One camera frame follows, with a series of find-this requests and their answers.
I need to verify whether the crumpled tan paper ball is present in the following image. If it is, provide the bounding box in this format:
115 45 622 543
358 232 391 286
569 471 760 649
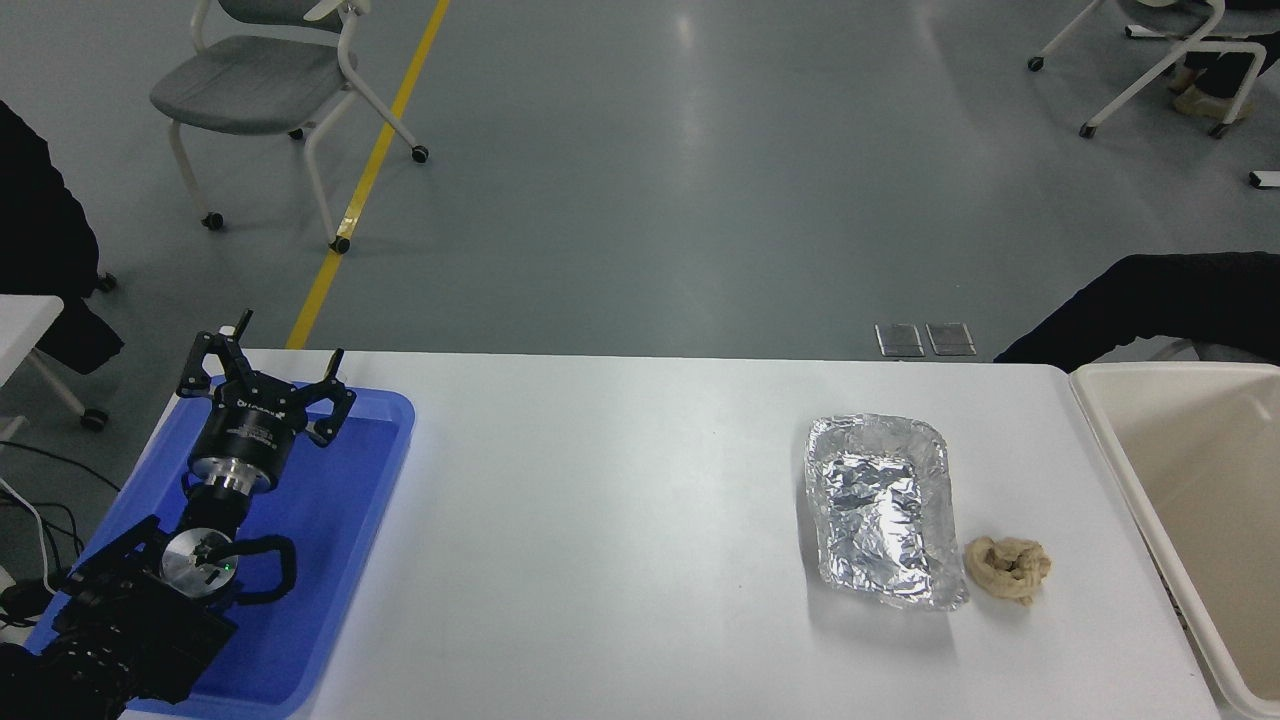
962 535 1053 608

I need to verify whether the person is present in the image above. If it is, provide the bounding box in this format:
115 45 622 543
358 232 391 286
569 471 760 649
1168 0 1280 125
0 100 126 377
995 251 1280 374

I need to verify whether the white floor cable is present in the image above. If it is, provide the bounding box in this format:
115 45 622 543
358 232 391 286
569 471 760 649
0 478 63 593

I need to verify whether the black floor cable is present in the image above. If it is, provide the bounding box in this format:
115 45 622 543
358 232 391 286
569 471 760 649
0 440 123 496

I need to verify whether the large pale bin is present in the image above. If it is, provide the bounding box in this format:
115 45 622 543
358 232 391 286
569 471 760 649
1070 362 1280 720

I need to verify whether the silver foil tray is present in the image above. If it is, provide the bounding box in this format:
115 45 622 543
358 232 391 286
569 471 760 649
805 413 969 613

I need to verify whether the blue plastic tray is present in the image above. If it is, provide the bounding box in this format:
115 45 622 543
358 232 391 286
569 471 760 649
25 378 416 719

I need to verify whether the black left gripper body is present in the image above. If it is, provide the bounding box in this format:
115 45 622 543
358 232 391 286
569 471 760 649
189 380 309 474

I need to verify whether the small white wheeled table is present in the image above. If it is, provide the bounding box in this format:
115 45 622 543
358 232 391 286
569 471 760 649
0 296 109 433

